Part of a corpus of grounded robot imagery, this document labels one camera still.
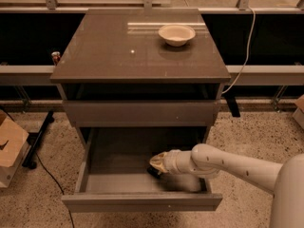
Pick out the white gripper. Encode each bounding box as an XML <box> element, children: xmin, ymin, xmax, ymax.
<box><xmin>149</xmin><ymin>150</ymin><xmax>191</xmax><ymax>175</ymax></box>

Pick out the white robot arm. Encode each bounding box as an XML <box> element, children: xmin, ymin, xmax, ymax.
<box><xmin>149</xmin><ymin>143</ymin><xmax>304</xmax><ymax>228</ymax></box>

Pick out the open grey middle drawer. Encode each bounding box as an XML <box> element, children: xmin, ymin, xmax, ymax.
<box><xmin>62</xmin><ymin>127</ymin><xmax>222</xmax><ymax>213</ymax></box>

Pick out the closed grey top drawer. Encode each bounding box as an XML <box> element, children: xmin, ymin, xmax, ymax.
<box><xmin>63</xmin><ymin>101</ymin><xmax>219</xmax><ymax>127</ymax></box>

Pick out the grey drawer cabinet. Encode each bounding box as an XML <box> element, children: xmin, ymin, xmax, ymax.
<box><xmin>49</xmin><ymin>8</ymin><xmax>232</xmax><ymax>147</ymax></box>

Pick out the black stand leg right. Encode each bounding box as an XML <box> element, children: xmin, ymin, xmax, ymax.
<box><xmin>224</xmin><ymin>95</ymin><xmax>240</xmax><ymax>118</ymax></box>

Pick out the black stand leg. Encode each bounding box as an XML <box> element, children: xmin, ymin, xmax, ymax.
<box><xmin>22</xmin><ymin>111</ymin><xmax>54</xmax><ymax>169</ymax></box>
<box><xmin>224</xmin><ymin>95</ymin><xmax>240</xmax><ymax>118</ymax></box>

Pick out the white paper bowl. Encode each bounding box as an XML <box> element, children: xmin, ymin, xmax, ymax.
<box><xmin>159</xmin><ymin>25</ymin><xmax>196</xmax><ymax>47</ymax></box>

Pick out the black stand leg left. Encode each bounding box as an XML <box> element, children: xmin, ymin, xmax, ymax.
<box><xmin>22</xmin><ymin>111</ymin><xmax>54</xmax><ymax>169</ymax></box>

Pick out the cardboard box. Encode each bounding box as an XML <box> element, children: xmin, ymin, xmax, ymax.
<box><xmin>0</xmin><ymin>110</ymin><xmax>29</xmax><ymax>188</ymax></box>

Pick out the red soda can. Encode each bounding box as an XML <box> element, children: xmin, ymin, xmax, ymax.
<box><xmin>51</xmin><ymin>51</ymin><xmax>61</xmax><ymax>66</ymax></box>

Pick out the box at right edge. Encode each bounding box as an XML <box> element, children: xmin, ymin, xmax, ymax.
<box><xmin>293</xmin><ymin>94</ymin><xmax>304</xmax><ymax>129</ymax></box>

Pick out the black floor cable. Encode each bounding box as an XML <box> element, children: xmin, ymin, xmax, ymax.
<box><xmin>33</xmin><ymin>151</ymin><xmax>76</xmax><ymax>228</ymax></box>

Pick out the white cable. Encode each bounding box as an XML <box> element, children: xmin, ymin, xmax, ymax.
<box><xmin>220</xmin><ymin>7</ymin><xmax>257</xmax><ymax>96</ymax></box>

